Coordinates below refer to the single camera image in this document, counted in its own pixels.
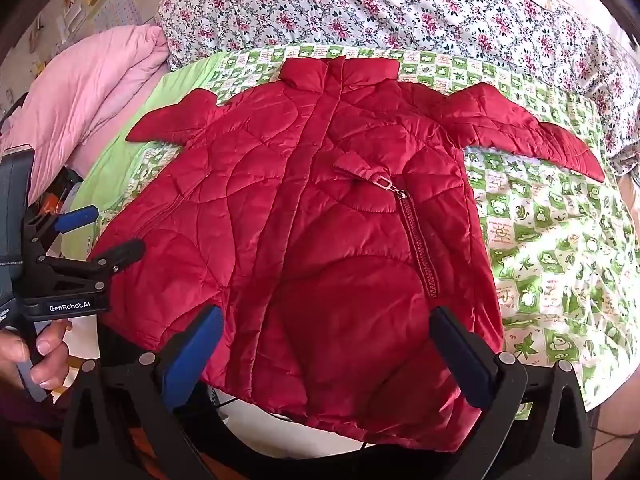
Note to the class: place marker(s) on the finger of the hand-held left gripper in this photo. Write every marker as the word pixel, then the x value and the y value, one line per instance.
pixel 115 255
pixel 77 218

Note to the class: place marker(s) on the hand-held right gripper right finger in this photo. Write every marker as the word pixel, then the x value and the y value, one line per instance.
pixel 462 355

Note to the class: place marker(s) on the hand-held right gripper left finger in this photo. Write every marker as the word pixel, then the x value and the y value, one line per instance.
pixel 189 350

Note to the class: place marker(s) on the red quilted jacket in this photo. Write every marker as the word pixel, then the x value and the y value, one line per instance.
pixel 310 220

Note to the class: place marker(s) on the person's left hand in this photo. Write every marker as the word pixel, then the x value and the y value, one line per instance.
pixel 42 355

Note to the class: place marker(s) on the pink quilt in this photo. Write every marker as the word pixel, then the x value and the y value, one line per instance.
pixel 85 90

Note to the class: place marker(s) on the green checked printed blanket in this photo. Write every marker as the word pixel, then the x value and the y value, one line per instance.
pixel 540 240

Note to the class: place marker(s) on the floral quilt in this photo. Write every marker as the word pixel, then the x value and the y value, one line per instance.
pixel 400 5

